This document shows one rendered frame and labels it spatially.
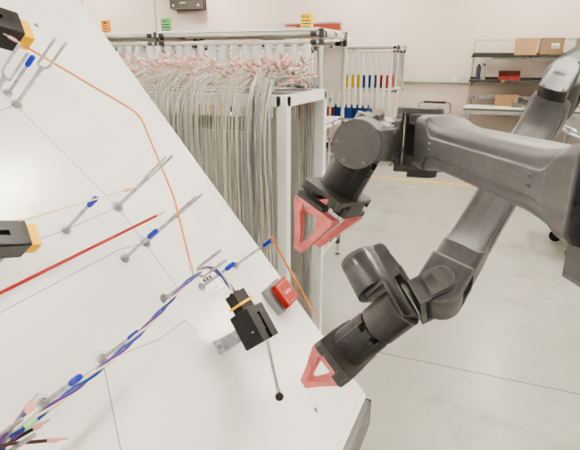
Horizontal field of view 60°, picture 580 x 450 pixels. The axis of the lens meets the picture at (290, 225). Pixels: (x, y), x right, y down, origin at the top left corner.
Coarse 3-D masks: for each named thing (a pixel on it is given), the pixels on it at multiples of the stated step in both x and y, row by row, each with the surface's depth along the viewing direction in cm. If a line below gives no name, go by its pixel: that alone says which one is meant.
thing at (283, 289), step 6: (282, 282) 97; (288, 282) 98; (276, 288) 95; (282, 288) 96; (288, 288) 97; (276, 294) 95; (282, 294) 95; (288, 294) 96; (294, 294) 98; (282, 300) 95; (288, 300) 95; (294, 300) 97; (288, 306) 95
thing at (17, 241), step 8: (0, 224) 56; (8, 224) 57; (16, 224) 58; (24, 224) 58; (0, 232) 56; (8, 232) 57; (16, 232) 57; (24, 232) 58; (0, 240) 55; (8, 240) 56; (16, 240) 56; (24, 240) 57; (0, 248) 55; (8, 248) 56; (16, 248) 57; (24, 248) 58; (0, 256) 57; (8, 256) 58; (16, 256) 59
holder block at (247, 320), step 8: (256, 304) 79; (240, 312) 77; (248, 312) 76; (256, 312) 78; (264, 312) 79; (232, 320) 78; (240, 320) 77; (248, 320) 76; (256, 320) 77; (264, 320) 78; (240, 328) 77; (248, 328) 77; (256, 328) 76; (264, 328) 77; (272, 328) 78; (240, 336) 78; (248, 336) 77; (256, 336) 76; (264, 336) 76; (272, 336) 77; (248, 344) 77; (256, 344) 76
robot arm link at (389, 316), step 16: (384, 288) 68; (400, 288) 66; (384, 304) 65; (400, 304) 65; (368, 320) 66; (384, 320) 64; (400, 320) 63; (416, 320) 65; (384, 336) 65; (400, 336) 66
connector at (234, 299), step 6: (234, 294) 78; (240, 294) 79; (246, 294) 80; (228, 300) 78; (234, 300) 78; (240, 300) 78; (234, 306) 78; (240, 306) 77; (246, 306) 78; (234, 312) 78
